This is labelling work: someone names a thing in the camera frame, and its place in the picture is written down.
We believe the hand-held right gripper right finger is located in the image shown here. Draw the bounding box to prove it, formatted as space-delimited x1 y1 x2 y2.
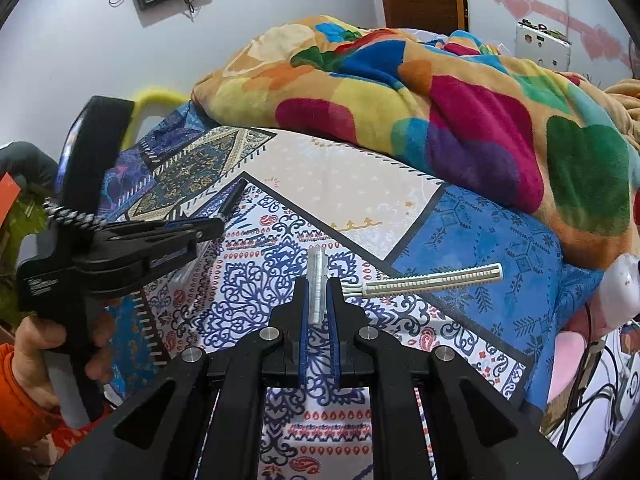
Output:
325 277 581 480

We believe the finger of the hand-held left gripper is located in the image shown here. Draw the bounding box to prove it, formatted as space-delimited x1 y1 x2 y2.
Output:
146 243 202 282
106 216 227 252

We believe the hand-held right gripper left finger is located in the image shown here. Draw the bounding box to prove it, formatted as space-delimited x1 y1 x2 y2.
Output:
47 276 310 480

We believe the white tube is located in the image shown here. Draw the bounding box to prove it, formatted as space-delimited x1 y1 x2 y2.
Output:
307 246 328 326

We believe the person's left hand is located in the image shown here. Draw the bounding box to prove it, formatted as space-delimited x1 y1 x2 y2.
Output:
12 311 117 412

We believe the green cloth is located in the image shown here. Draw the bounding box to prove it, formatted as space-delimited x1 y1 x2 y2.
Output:
0 187 56 331

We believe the red paper box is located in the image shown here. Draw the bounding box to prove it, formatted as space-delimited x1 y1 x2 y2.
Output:
0 174 23 226

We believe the grey cloth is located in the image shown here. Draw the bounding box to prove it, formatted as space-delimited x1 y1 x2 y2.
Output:
0 141 60 196

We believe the blue patchwork printed bedsheet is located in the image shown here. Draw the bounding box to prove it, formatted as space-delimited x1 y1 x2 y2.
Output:
97 100 608 480

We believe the pink cloth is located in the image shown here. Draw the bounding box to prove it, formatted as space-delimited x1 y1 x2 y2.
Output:
547 305 608 406

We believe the colourful heart fleece blanket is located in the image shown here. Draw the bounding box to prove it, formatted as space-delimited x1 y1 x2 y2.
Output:
191 15 640 271

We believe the white bottle with black cap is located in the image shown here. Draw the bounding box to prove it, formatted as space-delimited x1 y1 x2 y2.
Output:
597 252 640 333

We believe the beige fleece blanket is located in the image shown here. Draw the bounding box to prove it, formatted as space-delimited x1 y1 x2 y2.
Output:
602 79 640 143

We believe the braided black white cord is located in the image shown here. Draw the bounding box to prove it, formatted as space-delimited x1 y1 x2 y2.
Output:
42 199 108 231

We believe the yellow padded bed rail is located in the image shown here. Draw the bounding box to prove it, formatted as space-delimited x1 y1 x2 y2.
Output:
120 87 193 151

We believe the white wall box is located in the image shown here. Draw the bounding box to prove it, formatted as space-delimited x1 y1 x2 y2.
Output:
515 19 572 70

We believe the pink heart wall decal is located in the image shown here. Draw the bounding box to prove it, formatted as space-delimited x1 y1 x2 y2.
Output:
467 0 632 72

